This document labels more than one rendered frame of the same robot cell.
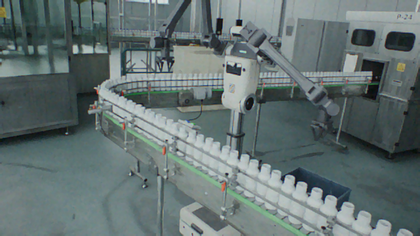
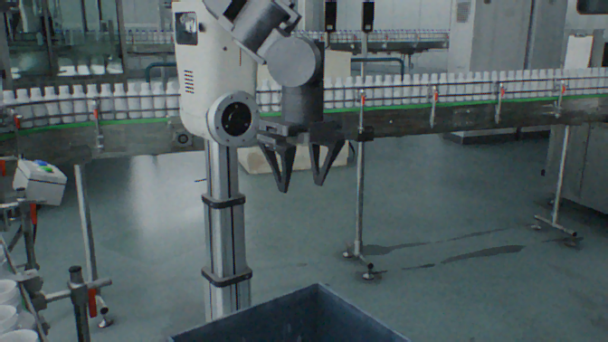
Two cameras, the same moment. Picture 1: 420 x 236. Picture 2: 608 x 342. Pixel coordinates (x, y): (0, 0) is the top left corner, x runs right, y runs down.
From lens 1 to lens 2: 1.00 m
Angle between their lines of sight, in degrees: 8
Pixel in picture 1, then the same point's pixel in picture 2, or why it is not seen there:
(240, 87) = (201, 75)
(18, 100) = not seen: outside the picture
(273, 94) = (391, 120)
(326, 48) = (542, 42)
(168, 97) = (147, 132)
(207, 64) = not seen: hidden behind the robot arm
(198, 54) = not seen: hidden behind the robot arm
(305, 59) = (498, 66)
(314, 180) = (351, 326)
